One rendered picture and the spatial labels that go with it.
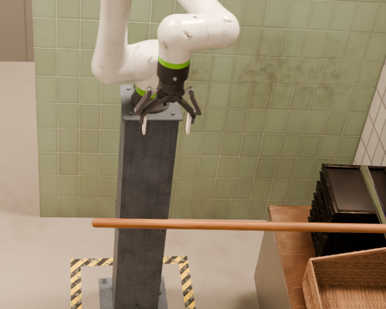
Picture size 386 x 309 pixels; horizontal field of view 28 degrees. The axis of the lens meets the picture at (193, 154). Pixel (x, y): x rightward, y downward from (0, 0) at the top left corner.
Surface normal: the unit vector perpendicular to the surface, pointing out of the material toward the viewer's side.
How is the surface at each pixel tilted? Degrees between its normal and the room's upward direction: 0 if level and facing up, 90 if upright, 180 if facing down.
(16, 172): 0
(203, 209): 90
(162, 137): 90
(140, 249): 90
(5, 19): 90
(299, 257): 0
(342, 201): 0
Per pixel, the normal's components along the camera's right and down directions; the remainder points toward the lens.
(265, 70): 0.08, 0.65
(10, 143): 0.11, -0.76
